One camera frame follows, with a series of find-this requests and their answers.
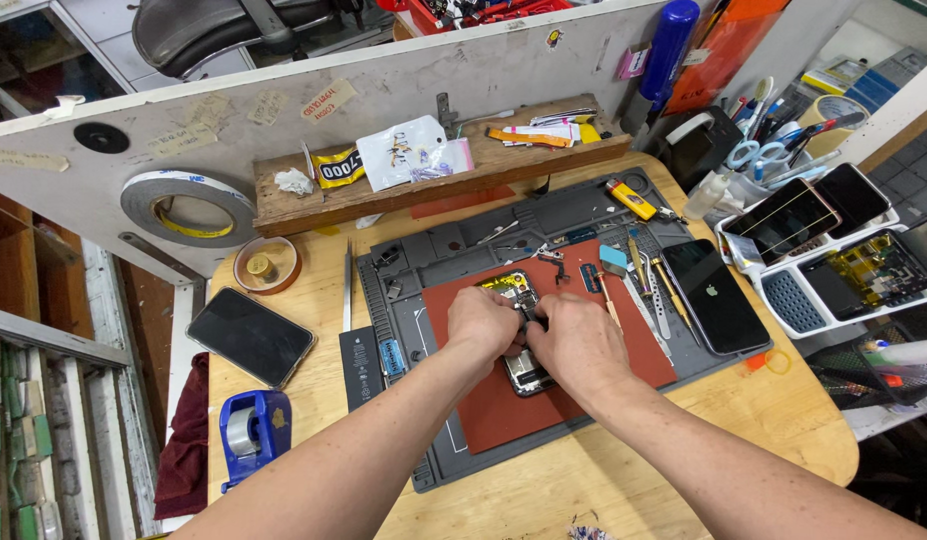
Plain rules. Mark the person's right hand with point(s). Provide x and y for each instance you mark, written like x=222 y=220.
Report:
x=583 y=337

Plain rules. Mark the person's left hand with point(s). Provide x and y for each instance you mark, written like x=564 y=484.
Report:
x=478 y=322

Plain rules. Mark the person's right fingers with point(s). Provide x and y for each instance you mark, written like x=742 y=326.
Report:
x=544 y=330

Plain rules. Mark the person's left fingers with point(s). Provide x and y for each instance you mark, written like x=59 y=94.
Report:
x=511 y=322

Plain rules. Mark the phone with exposed insides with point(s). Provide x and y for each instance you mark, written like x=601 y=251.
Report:
x=529 y=379

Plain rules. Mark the red silicone work mat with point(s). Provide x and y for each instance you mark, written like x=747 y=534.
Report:
x=493 y=412

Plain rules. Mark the blue-headed wooden scraper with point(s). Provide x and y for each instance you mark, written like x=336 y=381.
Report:
x=613 y=260

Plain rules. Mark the thin metal spudger blade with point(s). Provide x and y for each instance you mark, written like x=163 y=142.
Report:
x=647 y=319

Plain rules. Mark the grey repair mat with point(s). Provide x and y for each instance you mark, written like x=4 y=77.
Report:
x=433 y=247

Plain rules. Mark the short gold screwdriver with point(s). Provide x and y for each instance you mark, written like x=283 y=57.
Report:
x=638 y=262

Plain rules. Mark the perforated metal pry tool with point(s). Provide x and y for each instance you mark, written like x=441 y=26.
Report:
x=658 y=307

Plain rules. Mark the long gold screwdriver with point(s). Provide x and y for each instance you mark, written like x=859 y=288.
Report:
x=672 y=294

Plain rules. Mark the wooden shelf plank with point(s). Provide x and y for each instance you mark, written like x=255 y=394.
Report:
x=433 y=195

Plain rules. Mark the yellow lighter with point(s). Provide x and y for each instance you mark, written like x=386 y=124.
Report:
x=631 y=199

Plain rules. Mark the black phone battery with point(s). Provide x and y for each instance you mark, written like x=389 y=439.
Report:
x=361 y=371

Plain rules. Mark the silver tweezers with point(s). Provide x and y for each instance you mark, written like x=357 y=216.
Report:
x=348 y=285

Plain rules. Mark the pink-edged clear parts bag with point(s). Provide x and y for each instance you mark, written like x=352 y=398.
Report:
x=452 y=161

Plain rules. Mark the black phone with rear logo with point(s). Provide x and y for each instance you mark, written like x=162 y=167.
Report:
x=715 y=296

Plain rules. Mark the orange flat strip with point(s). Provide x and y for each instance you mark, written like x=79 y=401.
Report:
x=529 y=138

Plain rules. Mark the white plastic bag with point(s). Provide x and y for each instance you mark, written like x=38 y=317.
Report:
x=396 y=154

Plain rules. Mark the pile of flex strips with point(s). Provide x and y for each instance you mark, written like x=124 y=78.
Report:
x=561 y=124

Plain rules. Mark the small white squeeze bottle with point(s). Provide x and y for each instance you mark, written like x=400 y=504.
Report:
x=706 y=196

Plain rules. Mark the yellow and black glue tube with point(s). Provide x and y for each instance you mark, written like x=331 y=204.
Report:
x=339 y=168

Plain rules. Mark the black desk tape dispenser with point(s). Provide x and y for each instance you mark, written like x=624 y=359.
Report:
x=703 y=146

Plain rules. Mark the white plastic tray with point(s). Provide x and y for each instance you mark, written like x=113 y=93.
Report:
x=790 y=300

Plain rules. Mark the small tape roll in lid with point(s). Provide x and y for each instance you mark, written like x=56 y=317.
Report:
x=265 y=266

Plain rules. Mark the crumpled white tissue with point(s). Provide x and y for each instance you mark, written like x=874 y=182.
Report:
x=294 y=181

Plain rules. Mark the white partition board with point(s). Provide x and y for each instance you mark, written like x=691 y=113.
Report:
x=433 y=75

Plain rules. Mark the rose gold framed phone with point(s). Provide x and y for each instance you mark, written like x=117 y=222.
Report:
x=782 y=221

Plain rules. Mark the light blue scissors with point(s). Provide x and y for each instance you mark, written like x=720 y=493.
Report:
x=756 y=154

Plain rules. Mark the blue tape dispenser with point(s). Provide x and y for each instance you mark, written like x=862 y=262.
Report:
x=253 y=435

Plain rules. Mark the black mesh basket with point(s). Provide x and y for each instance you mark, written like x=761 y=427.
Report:
x=846 y=375

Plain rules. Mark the blue spray bottle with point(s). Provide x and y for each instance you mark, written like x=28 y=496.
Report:
x=667 y=49

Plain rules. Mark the red parts tray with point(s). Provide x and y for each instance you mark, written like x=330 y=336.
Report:
x=471 y=13

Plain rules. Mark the cup of pens and tools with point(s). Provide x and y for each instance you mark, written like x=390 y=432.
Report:
x=793 y=142

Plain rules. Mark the orange plastic folder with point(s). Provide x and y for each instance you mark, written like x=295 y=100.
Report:
x=722 y=52

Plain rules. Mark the opened phone with yellow board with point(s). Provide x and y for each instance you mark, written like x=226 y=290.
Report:
x=872 y=274

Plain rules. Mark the black phone with dark screen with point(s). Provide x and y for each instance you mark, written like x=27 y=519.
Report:
x=853 y=196

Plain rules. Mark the dark red cloth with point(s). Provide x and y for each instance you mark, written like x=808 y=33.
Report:
x=184 y=450

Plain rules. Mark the tan masking tape roll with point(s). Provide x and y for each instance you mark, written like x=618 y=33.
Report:
x=831 y=112

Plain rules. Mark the large double-sided tape roll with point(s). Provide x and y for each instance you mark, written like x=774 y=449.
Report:
x=137 y=199

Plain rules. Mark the black office chair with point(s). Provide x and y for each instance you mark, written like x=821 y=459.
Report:
x=201 y=34

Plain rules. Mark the black round disc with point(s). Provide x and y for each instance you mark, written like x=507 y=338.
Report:
x=101 y=138

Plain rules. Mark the shelf with green packets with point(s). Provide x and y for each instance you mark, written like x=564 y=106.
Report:
x=28 y=420

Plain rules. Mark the metal wall bracket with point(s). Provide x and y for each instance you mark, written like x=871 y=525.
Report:
x=445 y=112

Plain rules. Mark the black phone with gold frame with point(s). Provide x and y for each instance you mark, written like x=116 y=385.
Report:
x=250 y=337

